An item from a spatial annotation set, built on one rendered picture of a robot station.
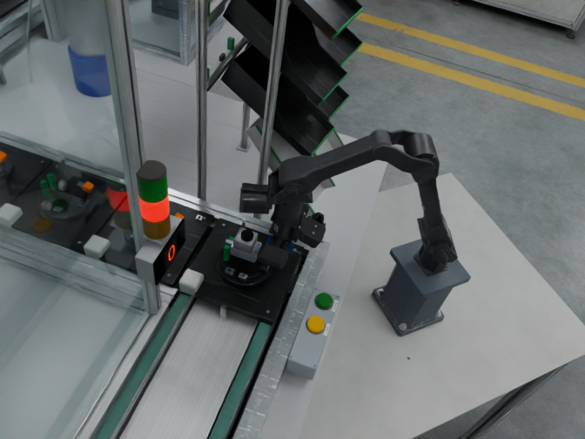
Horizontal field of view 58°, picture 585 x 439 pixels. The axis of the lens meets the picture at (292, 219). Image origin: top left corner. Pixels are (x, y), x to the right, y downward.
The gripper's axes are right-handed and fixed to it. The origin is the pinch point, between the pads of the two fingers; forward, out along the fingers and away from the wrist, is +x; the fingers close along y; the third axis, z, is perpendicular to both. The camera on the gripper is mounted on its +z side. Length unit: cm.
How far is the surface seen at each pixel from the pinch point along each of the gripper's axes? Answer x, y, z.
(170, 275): 12.0, -10.2, -23.6
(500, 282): 24, 32, 59
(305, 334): 13.5, -11.9, 11.5
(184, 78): 23, 78, -63
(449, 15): 111, 377, 30
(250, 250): 2.5, -2.3, -6.7
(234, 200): 23.3, 28.6, -22.8
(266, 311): 12.2, -10.3, 1.3
